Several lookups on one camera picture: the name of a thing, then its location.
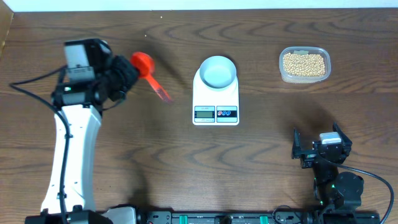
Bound cardboard side panel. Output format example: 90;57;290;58
0;0;14;55

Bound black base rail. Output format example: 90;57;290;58
136;210;380;224

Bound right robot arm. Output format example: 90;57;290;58
292;123;364;223

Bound soybeans in container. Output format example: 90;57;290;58
282;53;326;77

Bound clear plastic container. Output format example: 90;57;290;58
279;47;331;84

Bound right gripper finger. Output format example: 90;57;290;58
292;129;301;159
333;122;352;145

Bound white digital kitchen scale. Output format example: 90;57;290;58
192;69;240;126

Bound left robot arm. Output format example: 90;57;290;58
25;39;139;223

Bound red plastic measuring scoop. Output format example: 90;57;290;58
130;52;172;103

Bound pale grey round bowl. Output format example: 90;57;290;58
199;55;237;89

